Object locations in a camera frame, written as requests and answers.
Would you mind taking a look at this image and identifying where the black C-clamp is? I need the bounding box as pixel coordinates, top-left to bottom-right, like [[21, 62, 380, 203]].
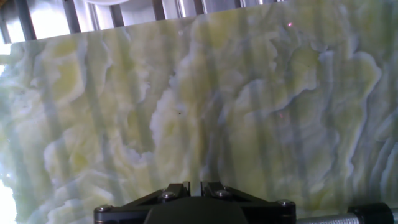
[[295, 202, 398, 224]]

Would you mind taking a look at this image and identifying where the green marble pattern mat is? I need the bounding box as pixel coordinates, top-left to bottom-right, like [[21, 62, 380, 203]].
[[0, 0, 398, 224]]

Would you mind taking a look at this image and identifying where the white tape roll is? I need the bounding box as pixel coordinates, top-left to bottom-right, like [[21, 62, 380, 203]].
[[82, 0, 130, 6]]

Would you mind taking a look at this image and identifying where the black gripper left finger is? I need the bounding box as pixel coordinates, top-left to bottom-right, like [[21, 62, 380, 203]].
[[94, 181, 191, 224]]

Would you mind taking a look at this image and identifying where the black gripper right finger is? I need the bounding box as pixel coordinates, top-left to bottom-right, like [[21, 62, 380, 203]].
[[200, 180, 296, 224]]

